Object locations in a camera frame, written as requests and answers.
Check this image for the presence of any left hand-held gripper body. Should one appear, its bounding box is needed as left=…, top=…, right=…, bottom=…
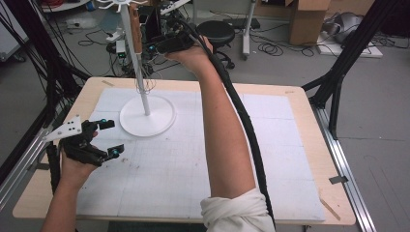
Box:
left=42, top=114, right=110, bottom=167

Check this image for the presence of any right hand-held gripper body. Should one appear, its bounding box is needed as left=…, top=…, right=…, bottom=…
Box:
left=156, top=0, right=196, bottom=55

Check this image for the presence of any wire whisk with wooden handle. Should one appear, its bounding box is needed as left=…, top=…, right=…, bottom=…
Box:
left=128, top=2, right=158, bottom=95

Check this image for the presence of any white hook rack stand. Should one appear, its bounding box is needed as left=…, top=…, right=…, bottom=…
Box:
left=96, top=0, right=177, bottom=138

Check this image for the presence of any person's right hand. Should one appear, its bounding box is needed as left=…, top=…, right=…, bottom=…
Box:
left=163, top=35, right=215, bottom=77

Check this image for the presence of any person's left hand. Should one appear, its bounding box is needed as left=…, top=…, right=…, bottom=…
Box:
left=59, top=130, right=100, bottom=191

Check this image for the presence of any black computer tower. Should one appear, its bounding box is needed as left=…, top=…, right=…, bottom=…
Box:
left=138, top=4, right=179, bottom=53

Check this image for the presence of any white stand leg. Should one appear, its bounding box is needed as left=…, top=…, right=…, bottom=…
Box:
left=241, top=0, right=258, bottom=61
left=188, top=0, right=199, bottom=25

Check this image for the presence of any white power strip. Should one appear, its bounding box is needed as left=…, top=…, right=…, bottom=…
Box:
left=105, top=28, right=126, bottom=44

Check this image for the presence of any black round stool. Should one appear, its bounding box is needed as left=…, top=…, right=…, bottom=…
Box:
left=195, top=20, right=237, bottom=71

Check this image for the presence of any white grid mat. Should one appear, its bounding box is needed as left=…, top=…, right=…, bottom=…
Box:
left=75, top=87, right=327, bottom=222

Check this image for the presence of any flat black device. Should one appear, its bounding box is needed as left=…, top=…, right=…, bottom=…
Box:
left=225, top=16, right=262, bottom=31

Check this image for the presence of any white round table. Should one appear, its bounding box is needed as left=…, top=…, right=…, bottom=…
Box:
left=41, top=0, right=92, bottom=14

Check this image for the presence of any brown cardboard box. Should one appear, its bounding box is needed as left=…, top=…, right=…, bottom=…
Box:
left=287, top=0, right=332, bottom=46

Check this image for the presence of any white rolled sleeve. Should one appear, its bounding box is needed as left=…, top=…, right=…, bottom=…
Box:
left=199, top=188, right=277, bottom=232

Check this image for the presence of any grey rounded device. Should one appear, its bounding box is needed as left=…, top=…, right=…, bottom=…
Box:
left=323, top=12, right=365, bottom=44

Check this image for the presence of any white floor board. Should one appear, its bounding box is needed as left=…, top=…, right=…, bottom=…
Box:
left=315, top=31, right=385, bottom=59

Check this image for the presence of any left gripper black sleeved cable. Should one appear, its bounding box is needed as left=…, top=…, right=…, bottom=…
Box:
left=45, top=142, right=63, bottom=195

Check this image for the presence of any aluminium rail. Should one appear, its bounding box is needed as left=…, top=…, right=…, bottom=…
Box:
left=310, top=105, right=377, bottom=232
left=0, top=127, right=55, bottom=212

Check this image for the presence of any black metal frame stand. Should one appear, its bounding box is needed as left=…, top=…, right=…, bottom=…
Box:
left=0, top=0, right=93, bottom=185
left=301, top=0, right=401, bottom=140

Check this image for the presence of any coiled black floor cable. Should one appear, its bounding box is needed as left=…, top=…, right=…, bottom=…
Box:
left=256, top=42, right=285, bottom=58

